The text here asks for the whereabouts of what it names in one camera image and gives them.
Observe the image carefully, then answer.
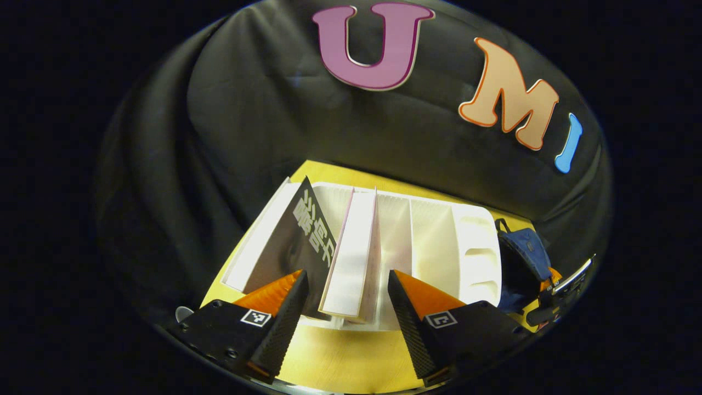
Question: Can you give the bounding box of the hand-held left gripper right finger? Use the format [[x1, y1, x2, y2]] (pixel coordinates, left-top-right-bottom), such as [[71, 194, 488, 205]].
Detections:
[[387, 269, 530, 387]]

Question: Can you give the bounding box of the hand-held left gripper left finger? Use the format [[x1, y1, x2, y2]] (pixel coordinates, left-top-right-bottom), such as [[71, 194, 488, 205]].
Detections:
[[167, 269, 310, 385]]

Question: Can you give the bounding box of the blue schoolbag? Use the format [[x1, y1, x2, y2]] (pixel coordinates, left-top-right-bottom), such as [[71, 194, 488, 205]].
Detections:
[[495, 218, 554, 314]]

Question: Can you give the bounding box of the dark face cover book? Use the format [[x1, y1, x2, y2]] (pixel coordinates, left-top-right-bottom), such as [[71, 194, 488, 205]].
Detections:
[[241, 177, 338, 320]]

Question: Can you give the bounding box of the white plastic bookshelf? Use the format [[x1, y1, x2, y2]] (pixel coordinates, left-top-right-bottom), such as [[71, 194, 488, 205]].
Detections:
[[221, 177, 502, 332]]

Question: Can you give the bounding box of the pink cover book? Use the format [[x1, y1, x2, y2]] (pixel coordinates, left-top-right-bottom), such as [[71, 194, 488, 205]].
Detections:
[[318, 187, 382, 324]]

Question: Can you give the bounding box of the black backdrop cloth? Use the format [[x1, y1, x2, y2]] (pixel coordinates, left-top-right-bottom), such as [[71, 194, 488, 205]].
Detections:
[[96, 0, 612, 319]]

